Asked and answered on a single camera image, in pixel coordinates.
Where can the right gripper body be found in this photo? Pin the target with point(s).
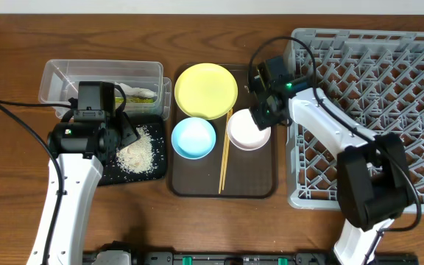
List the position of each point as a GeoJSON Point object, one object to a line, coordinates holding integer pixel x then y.
{"type": "Point", "coordinates": [262, 118]}

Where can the pink white bowl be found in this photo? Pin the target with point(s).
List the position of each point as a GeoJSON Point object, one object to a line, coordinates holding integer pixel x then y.
{"type": "Point", "coordinates": [244, 133]}

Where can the green orange snack wrapper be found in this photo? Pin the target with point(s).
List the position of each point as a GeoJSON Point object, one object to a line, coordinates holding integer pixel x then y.
{"type": "Point", "coordinates": [135, 100]}

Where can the white tissue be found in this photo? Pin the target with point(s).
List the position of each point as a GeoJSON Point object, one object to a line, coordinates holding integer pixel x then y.
{"type": "Point", "coordinates": [137, 92]}

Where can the light blue bowl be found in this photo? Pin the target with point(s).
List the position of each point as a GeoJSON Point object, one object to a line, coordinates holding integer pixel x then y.
{"type": "Point", "coordinates": [193, 138]}

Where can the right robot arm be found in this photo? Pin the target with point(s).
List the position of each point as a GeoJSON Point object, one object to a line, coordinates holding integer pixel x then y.
{"type": "Point", "coordinates": [372, 174]}

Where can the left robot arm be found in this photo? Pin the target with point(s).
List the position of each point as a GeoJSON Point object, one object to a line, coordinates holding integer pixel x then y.
{"type": "Point", "coordinates": [86, 139]}

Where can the black waste tray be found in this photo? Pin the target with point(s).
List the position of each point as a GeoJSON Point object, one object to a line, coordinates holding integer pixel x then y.
{"type": "Point", "coordinates": [113, 175]}

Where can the grey dishwasher rack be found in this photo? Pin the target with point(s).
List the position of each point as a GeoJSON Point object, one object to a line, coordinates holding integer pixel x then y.
{"type": "Point", "coordinates": [376, 77]}

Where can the spilled rice pile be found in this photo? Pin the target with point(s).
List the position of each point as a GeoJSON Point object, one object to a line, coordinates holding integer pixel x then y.
{"type": "Point", "coordinates": [138, 157]}

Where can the lower clear plastic bin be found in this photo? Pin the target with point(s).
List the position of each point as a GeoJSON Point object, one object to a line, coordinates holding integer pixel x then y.
{"type": "Point", "coordinates": [160, 106]}

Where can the clear plastic bin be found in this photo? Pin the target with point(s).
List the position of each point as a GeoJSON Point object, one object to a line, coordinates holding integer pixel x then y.
{"type": "Point", "coordinates": [160, 106]}
{"type": "Point", "coordinates": [114, 71]}

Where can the upper clear plastic bin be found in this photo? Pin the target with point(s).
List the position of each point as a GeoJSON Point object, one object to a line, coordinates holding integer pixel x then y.
{"type": "Point", "coordinates": [114, 71]}

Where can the yellow plate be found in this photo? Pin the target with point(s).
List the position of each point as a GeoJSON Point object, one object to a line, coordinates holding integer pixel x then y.
{"type": "Point", "coordinates": [206, 90]}

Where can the dark brown serving tray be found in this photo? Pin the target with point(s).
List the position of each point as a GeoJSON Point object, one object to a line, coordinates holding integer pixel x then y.
{"type": "Point", "coordinates": [226, 171]}

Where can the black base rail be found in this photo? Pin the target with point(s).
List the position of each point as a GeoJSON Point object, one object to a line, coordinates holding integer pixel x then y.
{"type": "Point", "coordinates": [118, 252]}

